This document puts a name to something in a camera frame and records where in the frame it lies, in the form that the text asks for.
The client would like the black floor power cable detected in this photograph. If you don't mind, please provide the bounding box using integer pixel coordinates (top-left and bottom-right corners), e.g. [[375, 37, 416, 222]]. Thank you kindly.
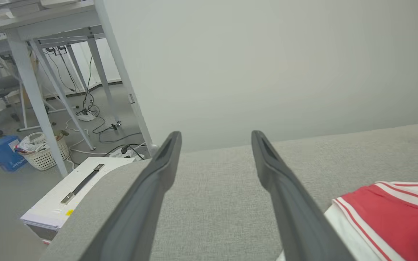
[[81, 54, 145, 160]]

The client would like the white partition panel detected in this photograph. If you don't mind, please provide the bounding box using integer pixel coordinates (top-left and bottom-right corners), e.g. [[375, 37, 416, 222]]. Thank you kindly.
[[94, 0, 418, 157]]

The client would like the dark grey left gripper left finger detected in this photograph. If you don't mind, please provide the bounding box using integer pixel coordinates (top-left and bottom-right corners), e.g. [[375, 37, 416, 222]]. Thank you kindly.
[[81, 131, 183, 261]]

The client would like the grey fabric sofa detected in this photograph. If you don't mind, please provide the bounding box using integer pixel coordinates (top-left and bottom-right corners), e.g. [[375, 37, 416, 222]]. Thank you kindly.
[[39, 121, 418, 261]]

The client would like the white power strip with plugs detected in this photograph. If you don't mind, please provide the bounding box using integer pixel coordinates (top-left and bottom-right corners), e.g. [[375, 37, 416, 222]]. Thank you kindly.
[[108, 146, 146, 161]]

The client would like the white metal desk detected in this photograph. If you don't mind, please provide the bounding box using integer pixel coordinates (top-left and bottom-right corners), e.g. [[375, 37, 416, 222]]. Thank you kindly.
[[0, 0, 121, 178]]

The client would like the red white basketball jersey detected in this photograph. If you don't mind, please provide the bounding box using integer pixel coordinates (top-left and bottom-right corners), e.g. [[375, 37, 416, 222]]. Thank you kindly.
[[276, 178, 418, 261]]

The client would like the white box with strap handle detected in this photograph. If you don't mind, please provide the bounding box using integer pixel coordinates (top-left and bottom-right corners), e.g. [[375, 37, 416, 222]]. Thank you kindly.
[[20, 156, 138, 242]]

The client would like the small white power strip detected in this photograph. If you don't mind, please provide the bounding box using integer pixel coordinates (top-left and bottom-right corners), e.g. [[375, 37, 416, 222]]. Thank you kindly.
[[77, 110, 97, 122]]

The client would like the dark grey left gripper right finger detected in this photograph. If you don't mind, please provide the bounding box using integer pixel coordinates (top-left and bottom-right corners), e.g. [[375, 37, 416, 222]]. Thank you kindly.
[[251, 130, 355, 261]]

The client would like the blue cardboard box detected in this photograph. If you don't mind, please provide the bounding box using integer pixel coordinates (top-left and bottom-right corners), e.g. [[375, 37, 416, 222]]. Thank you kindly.
[[0, 135, 28, 172]]

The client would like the white plastic lattice basket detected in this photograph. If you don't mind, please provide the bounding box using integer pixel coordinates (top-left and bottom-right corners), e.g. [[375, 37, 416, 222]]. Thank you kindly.
[[17, 132, 71, 171]]

